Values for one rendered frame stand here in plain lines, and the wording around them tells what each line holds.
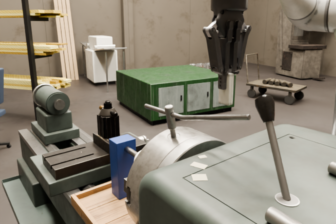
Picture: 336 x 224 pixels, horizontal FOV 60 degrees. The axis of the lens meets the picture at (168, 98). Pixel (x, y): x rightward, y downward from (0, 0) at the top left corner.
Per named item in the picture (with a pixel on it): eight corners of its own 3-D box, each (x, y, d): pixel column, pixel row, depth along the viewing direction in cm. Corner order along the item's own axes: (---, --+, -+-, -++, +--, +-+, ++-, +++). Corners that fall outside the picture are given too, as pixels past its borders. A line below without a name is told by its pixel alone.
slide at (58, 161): (147, 151, 139) (147, 143, 138) (55, 180, 114) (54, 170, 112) (128, 140, 153) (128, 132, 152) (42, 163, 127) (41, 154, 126)
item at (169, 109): (169, 146, 77) (162, 106, 73) (175, 142, 79) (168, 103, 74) (174, 148, 76) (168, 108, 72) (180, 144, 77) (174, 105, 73)
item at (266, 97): (280, 122, 49) (283, 95, 48) (269, 126, 47) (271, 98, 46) (260, 117, 52) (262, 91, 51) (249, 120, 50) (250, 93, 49)
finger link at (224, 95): (231, 73, 62) (229, 74, 62) (230, 105, 64) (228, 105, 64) (221, 72, 65) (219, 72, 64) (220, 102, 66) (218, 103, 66)
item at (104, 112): (120, 114, 132) (120, 108, 131) (104, 118, 127) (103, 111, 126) (112, 110, 138) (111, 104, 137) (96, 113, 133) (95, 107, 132)
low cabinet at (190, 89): (187, 93, 650) (188, 64, 633) (235, 111, 520) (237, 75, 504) (116, 103, 571) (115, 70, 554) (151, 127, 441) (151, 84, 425)
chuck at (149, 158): (234, 206, 92) (226, 117, 81) (155, 271, 76) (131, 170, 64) (213, 194, 99) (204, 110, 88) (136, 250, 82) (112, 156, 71)
